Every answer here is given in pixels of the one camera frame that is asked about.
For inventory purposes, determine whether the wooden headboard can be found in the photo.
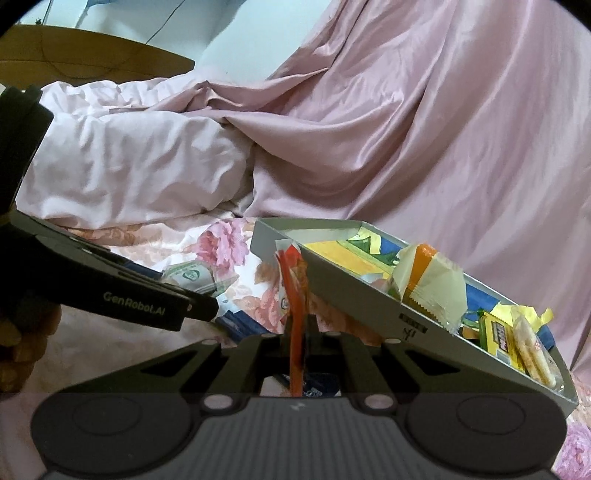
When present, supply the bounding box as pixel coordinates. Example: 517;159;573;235
0;24;195;88

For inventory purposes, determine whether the red snack packet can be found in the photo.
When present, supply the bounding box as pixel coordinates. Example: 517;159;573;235
274;240;310;398

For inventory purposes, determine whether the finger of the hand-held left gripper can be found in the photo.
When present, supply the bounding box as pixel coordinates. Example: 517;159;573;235
117;264;221;323

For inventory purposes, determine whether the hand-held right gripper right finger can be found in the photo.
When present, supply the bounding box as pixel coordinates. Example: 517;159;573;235
302;316;541;412

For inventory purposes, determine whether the white duvet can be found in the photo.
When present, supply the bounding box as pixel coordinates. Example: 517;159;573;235
16;80;259;229

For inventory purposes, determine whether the flat yellow orange packet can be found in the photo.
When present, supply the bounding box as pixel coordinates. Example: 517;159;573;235
305;240;393;282

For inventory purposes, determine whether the cream orange bread packet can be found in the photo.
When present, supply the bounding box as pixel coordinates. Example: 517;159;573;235
392;242;468;330

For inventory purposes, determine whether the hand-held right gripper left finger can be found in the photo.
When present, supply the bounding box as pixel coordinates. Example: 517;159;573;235
60;316;295;412

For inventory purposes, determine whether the green white snack packet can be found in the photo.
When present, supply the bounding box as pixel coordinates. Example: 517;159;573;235
161;261;232;298

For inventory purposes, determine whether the yellow snack packet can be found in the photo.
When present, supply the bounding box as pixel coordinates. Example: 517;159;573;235
478;311;527;374

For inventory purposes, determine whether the person's left hand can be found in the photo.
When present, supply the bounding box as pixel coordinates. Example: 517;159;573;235
0;305;63;393

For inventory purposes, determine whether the grey cardboard box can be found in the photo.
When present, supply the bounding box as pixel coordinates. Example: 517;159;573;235
249;218;579;416

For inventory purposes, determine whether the blue sachet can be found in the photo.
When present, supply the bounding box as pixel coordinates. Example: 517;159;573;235
215;311;342;398

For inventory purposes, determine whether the white rice cracker packet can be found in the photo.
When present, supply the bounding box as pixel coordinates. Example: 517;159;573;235
510;307;561;388

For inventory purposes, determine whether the pink quilt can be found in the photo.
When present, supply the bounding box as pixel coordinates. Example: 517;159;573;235
152;0;591;370

